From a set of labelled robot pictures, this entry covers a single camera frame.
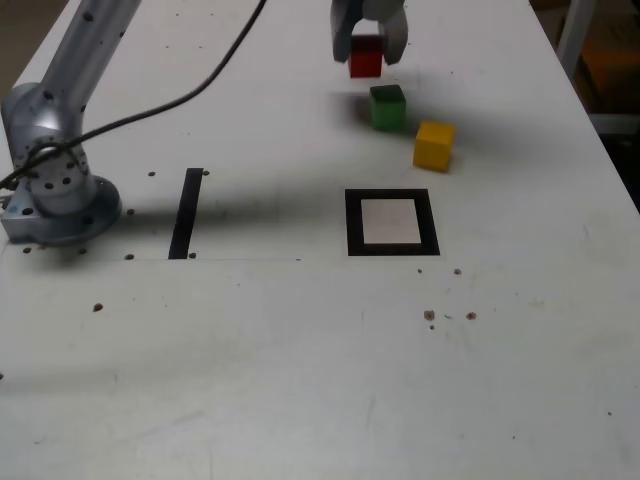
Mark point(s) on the black tape strip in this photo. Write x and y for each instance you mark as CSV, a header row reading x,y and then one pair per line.
x,y
185,215

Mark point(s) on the white metal frame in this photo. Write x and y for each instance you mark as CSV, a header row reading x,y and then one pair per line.
x,y
570,30

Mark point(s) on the red cube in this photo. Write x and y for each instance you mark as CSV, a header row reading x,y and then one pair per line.
x,y
365,62

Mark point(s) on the yellow cardboard box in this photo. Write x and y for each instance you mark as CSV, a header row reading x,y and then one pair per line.
x,y
610,65

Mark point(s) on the yellow cube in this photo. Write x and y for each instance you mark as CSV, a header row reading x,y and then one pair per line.
x,y
432,147

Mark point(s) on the green cube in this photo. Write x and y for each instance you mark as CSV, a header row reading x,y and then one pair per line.
x,y
387,110

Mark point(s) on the black tape square outline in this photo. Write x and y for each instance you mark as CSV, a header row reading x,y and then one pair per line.
x,y
353,225

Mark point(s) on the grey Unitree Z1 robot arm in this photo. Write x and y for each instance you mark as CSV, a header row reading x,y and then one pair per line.
x,y
65,90

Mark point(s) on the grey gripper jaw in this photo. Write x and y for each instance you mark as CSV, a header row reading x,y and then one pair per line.
x,y
342,30
395,30

